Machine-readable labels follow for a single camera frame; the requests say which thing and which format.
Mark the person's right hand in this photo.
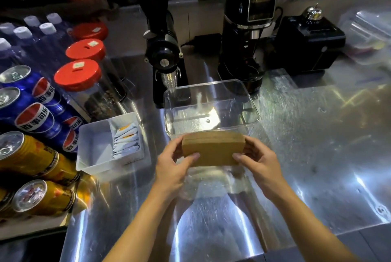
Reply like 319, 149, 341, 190
232, 135, 288, 201

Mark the person's left hand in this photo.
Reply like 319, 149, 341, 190
152, 137, 201, 200

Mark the stack of brown paper sleeves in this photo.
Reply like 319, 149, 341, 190
181, 131, 247, 168

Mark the person's left forearm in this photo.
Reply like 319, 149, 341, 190
102, 186, 184, 262

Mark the person's right forearm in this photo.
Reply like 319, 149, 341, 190
269, 188, 362, 262

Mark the clear plastic container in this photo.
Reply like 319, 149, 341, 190
163, 79, 260, 140

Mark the row of white sachets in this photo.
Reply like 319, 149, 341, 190
112, 123, 141, 160

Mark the white plastic tray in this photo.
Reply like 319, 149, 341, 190
75, 112, 146, 175

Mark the black power adapter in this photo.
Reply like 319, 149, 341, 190
193, 33, 222, 55

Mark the slim black coffee grinder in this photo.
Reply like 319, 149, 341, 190
131, 0, 190, 108

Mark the blue soda can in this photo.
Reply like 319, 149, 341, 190
0, 65, 66, 116
58, 129, 79, 154
0, 87, 62, 138
61, 114, 84, 132

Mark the yellow drink can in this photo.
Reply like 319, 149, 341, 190
0, 131, 60, 177
49, 153, 80, 186
12, 179, 76, 217

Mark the wide black coffee grinder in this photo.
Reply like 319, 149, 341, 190
217, 0, 283, 94

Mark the black box machine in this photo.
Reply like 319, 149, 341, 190
273, 15, 346, 76

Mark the red lid glass jar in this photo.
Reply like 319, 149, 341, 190
72, 22, 109, 42
54, 59, 118, 122
65, 39, 127, 102

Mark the silver call bell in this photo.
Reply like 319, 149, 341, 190
303, 3, 323, 21

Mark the clear plastic bag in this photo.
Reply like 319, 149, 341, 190
337, 4, 391, 65

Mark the pack of water bottles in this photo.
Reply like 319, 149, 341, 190
0, 13, 74, 73

